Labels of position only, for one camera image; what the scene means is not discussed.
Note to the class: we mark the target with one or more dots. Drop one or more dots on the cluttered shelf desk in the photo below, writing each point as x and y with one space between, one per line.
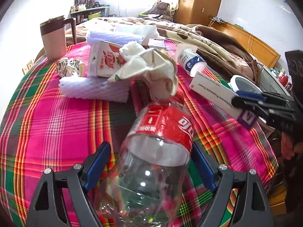
88 14

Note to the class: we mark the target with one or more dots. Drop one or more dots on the wooden headboard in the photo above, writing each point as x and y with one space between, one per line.
258 48

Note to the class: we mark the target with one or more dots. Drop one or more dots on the wooden wardrobe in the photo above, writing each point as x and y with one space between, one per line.
196 11

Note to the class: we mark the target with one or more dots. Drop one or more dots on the white foam fruit net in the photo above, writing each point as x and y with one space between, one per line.
94 88

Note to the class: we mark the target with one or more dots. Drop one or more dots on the crumpled beige paper bag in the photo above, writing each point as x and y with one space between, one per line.
152 66

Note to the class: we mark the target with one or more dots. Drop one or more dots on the brown teddy bear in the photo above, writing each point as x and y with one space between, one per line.
161 11

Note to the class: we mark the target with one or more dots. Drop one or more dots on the pink brown travel mug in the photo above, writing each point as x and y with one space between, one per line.
53 36

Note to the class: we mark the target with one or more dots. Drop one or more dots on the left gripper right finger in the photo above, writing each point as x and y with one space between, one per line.
251 205

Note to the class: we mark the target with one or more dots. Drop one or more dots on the white tissue pack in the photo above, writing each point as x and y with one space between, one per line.
121 33

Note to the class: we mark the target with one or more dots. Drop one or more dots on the clear cola bottle red label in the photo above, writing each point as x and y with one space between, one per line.
144 188

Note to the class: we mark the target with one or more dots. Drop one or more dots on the white purple long box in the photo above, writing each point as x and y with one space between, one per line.
221 96

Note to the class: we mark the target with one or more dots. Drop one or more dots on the crumpled patterned wrapper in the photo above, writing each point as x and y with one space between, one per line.
66 67

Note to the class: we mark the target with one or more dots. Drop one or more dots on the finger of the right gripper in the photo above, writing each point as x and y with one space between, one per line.
251 96
277 111

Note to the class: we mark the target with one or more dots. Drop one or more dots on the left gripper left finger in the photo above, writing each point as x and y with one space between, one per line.
48 206

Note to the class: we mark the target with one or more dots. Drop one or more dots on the person right hand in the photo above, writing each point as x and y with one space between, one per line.
288 148

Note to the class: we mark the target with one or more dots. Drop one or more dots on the red white juice carton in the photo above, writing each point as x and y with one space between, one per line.
104 59

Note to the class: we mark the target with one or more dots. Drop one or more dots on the pink plaid bed sheet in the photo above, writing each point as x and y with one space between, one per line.
43 129

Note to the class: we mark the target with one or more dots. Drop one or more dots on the brown beige fleece blanket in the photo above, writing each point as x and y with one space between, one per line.
222 52

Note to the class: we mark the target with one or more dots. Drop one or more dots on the white trash bin with liner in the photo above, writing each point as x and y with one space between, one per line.
239 83

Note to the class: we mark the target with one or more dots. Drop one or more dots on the white blue yogurt cup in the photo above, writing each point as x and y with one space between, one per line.
187 57

